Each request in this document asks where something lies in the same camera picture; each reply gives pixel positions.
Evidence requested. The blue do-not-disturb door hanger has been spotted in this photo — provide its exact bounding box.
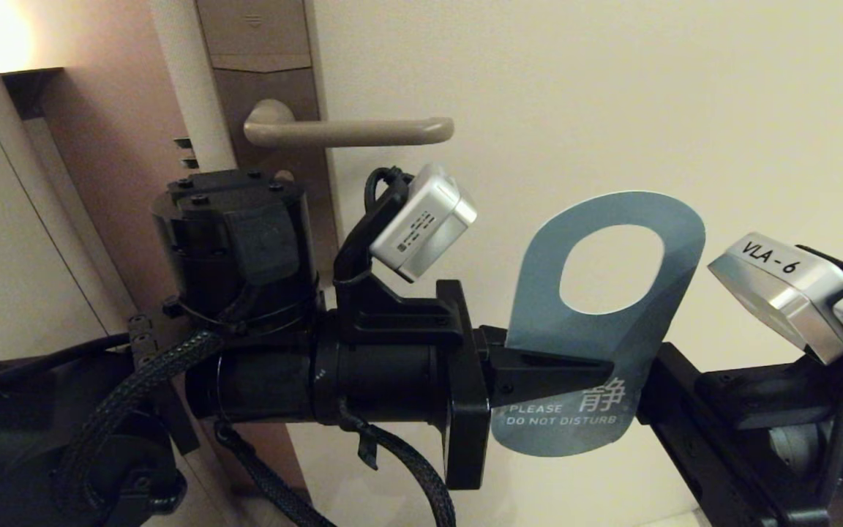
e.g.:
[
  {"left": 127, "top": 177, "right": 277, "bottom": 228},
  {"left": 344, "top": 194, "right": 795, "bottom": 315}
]
[{"left": 490, "top": 192, "right": 706, "bottom": 458}]

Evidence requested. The cream white door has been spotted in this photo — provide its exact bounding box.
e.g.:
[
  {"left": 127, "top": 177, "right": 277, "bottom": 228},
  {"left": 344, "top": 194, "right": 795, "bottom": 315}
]
[{"left": 149, "top": 0, "right": 843, "bottom": 527}]

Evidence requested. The brown metal lock plate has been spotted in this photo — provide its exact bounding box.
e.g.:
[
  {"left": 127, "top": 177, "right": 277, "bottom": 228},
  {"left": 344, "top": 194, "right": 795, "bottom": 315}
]
[{"left": 195, "top": 0, "right": 340, "bottom": 286}]

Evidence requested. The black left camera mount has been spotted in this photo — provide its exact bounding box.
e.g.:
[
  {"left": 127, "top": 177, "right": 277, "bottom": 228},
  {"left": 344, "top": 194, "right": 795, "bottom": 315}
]
[{"left": 332, "top": 172, "right": 466, "bottom": 345}]

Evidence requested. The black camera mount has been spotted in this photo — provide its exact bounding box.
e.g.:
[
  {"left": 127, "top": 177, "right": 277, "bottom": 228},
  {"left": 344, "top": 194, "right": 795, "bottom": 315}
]
[
  {"left": 696, "top": 245, "right": 843, "bottom": 431},
  {"left": 332, "top": 172, "right": 466, "bottom": 345}
]

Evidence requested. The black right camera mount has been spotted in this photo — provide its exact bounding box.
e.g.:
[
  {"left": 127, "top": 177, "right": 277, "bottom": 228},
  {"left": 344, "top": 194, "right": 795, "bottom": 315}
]
[{"left": 696, "top": 245, "right": 843, "bottom": 431}]

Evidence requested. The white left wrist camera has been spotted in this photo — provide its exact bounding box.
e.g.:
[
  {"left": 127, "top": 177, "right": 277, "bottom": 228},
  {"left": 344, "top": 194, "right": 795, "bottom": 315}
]
[{"left": 370, "top": 163, "right": 478, "bottom": 283}]

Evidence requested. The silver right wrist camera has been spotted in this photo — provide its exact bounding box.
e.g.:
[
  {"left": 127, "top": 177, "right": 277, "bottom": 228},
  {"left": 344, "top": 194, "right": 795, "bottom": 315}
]
[{"left": 708, "top": 233, "right": 843, "bottom": 365}]

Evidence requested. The beige metal door handle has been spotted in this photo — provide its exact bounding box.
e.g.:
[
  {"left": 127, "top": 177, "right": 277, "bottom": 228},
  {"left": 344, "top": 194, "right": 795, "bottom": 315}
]
[{"left": 244, "top": 99, "right": 455, "bottom": 149}]

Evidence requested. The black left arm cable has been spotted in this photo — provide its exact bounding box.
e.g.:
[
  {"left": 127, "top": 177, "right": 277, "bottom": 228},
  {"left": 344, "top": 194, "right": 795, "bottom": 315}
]
[{"left": 48, "top": 167, "right": 459, "bottom": 527}]

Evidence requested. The glowing wall lamp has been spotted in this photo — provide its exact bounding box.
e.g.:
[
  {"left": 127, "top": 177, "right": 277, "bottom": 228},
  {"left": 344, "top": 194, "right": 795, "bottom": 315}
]
[{"left": 0, "top": 67, "right": 64, "bottom": 120}]

